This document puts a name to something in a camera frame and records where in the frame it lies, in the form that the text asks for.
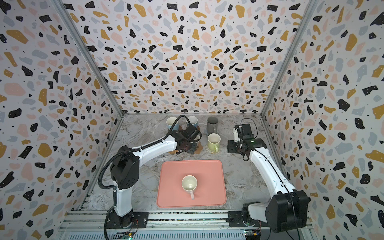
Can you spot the cork paw coaster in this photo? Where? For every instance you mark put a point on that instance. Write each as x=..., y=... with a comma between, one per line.
x=199, y=148

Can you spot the green handled cream mug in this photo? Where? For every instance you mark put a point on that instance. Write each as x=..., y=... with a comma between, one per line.
x=214, y=139

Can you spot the pink silicone tray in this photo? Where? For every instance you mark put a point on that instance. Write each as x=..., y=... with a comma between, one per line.
x=211, y=190

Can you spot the multicolour woven coaster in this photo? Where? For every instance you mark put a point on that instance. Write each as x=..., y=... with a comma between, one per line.
x=213, y=149

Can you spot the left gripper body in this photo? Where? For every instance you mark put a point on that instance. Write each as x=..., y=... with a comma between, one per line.
x=192, y=147

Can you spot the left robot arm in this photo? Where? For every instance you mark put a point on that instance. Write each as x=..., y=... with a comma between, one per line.
x=125, y=169

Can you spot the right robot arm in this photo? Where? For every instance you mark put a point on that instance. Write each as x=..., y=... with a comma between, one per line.
x=288, y=208

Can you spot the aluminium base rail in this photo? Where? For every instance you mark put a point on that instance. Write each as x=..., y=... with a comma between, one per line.
x=175, y=225

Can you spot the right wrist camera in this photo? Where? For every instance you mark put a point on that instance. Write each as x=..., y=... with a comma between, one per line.
x=243, y=132

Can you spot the light blue patterned mug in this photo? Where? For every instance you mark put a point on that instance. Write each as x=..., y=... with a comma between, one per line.
x=193, y=121

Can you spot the pink handled cream mug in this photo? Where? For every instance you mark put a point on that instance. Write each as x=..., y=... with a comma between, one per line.
x=189, y=184

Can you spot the grey mug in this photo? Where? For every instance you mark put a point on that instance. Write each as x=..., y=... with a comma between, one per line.
x=212, y=125

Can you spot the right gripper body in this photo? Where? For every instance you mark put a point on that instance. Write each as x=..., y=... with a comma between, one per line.
x=235, y=147

